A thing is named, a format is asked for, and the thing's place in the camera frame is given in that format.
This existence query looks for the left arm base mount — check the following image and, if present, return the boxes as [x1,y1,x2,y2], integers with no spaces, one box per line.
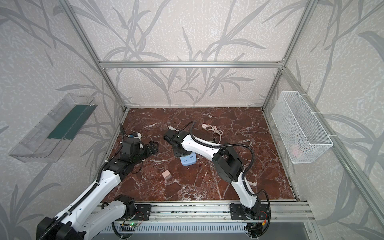
[117,204,152,221]

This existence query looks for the white wire mesh basket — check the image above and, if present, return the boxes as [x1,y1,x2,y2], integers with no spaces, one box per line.
[271,91,333,164]

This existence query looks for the blue square power strip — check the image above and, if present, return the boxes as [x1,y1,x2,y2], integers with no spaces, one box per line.
[180,152,197,167]

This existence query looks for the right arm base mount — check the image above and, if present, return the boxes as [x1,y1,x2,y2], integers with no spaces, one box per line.
[230,202,271,221]

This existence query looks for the pink power strip cable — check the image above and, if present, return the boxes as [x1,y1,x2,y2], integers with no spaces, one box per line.
[201,123,224,145]

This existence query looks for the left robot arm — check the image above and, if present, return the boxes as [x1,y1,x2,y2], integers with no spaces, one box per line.
[36,135,159,240]

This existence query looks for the clear plastic wall bin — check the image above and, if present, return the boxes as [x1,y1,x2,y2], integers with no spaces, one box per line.
[9,94,97,163]

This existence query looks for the pink cube charger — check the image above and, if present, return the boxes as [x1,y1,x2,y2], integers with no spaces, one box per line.
[162,170,172,180]

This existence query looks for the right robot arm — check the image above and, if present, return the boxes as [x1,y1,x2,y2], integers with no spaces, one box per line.
[164,130,261,220]

